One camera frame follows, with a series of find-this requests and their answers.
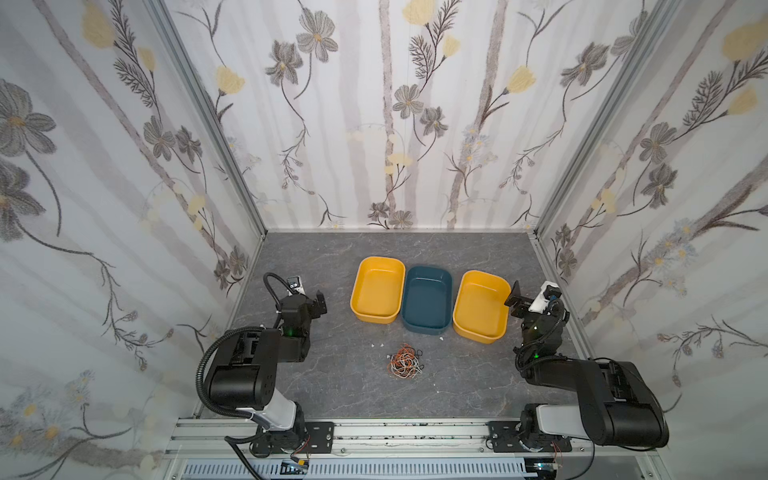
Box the white cable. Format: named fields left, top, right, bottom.
left=389, top=353, right=421, bottom=380

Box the black cable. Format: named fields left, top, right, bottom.
left=392, top=344, right=425, bottom=376

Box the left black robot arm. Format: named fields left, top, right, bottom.
left=195, top=272, right=328, bottom=458

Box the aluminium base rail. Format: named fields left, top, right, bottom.
left=155, top=417, right=671, bottom=479

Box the yellow plastic bin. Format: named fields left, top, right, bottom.
left=452, top=270, right=511, bottom=344
left=350, top=256, right=406, bottom=325

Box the right yellow plastic bin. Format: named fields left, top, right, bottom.
left=452, top=270, right=511, bottom=344

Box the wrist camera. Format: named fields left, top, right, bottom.
left=286, top=276, right=305, bottom=294
left=528, top=281, right=562, bottom=314

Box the teal plastic bin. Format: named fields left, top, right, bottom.
left=401, top=265, right=453, bottom=335

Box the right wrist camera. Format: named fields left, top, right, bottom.
left=528, top=281, right=562, bottom=314

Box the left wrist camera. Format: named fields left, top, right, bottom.
left=286, top=276, right=305, bottom=294

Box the left yellow plastic bin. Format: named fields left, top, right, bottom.
left=350, top=256, right=406, bottom=325

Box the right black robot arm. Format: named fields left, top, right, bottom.
left=504, top=282, right=670, bottom=451

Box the orange cable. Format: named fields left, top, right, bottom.
left=388, top=343, right=424, bottom=381

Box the white vented cable duct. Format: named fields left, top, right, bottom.
left=179, top=459, right=538, bottom=480

